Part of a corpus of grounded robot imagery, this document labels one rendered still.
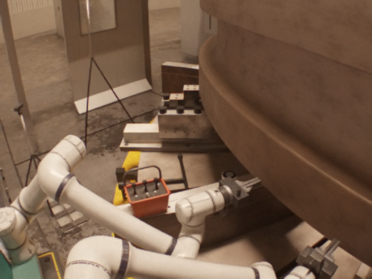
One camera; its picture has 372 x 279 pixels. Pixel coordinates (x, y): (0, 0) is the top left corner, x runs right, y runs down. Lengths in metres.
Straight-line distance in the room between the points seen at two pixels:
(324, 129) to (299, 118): 0.13
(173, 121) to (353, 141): 1.62
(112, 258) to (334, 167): 0.81
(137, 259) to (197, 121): 1.74
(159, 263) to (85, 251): 0.20
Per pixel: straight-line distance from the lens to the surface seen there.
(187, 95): 2.43
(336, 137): 1.16
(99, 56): 4.31
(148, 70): 4.86
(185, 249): 1.04
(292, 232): 1.96
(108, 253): 0.75
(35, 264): 1.68
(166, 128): 2.44
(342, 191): 1.06
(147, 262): 0.79
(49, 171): 1.06
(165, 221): 1.51
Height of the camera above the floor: 1.74
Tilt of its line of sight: 31 degrees down
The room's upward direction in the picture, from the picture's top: 1 degrees counter-clockwise
